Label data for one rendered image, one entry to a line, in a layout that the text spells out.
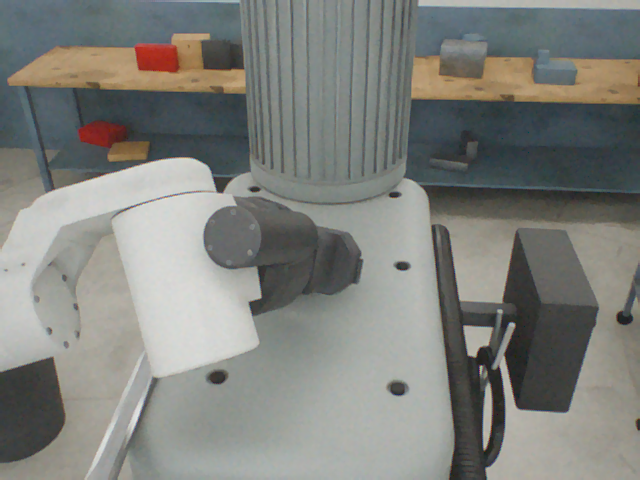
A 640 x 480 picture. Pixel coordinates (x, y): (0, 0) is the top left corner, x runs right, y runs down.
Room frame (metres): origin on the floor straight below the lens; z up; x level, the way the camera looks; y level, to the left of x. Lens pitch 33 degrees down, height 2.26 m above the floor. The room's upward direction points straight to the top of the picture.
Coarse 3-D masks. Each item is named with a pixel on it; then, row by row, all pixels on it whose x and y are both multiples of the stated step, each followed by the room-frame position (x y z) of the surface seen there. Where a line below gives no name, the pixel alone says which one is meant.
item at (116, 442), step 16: (144, 352) 0.40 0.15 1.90; (144, 368) 0.38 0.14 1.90; (128, 384) 0.36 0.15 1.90; (144, 384) 0.36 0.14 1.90; (128, 400) 0.35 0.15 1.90; (144, 400) 0.35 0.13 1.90; (128, 416) 0.33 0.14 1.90; (112, 432) 0.31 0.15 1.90; (128, 432) 0.31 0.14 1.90; (112, 448) 0.30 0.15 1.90; (128, 448) 0.30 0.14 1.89; (96, 464) 0.29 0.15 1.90; (112, 464) 0.29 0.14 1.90
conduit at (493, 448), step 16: (480, 352) 0.79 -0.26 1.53; (496, 368) 0.74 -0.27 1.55; (480, 384) 0.73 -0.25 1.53; (496, 384) 0.71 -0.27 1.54; (480, 400) 0.71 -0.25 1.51; (496, 400) 0.69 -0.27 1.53; (480, 416) 0.69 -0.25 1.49; (496, 416) 0.68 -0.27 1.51; (480, 432) 0.68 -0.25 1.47; (496, 432) 0.67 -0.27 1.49; (496, 448) 0.66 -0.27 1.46
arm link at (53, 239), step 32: (192, 160) 0.35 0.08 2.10; (64, 192) 0.32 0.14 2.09; (96, 192) 0.32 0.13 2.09; (128, 192) 0.32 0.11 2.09; (160, 192) 0.32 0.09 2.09; (32, 224) 0.31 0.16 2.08; (64, 224) 0.31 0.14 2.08; (96, 224) 0.33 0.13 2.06; (0, 256) 0.30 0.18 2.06; (32, 256) 0.30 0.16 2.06; (64, 256) 0.33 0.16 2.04; (0, 288) 0.29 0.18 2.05; (32, 288) 0.29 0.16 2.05; (64, 288) 0.33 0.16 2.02; (0, 320) 0.28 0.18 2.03; (32, 320) 0.28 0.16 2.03; (64, 320) 0.30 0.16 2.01; (32, 352) 0.28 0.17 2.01; (64, 352) 0.29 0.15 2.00
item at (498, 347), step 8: (496, 320) 0.75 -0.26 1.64; (496, 328) 0.75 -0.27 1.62; (512, 328) 0.72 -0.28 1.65; (496, 336) 0.76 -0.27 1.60; (504, 336) 0.73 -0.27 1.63; (488, 344) 0.82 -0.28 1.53; (496, 344) 0.76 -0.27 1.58; (504, 344) 0.72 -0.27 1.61; (496, 352) 0.81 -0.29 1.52; (504, 352) 0.73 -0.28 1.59; (496, 360) 0.73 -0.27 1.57
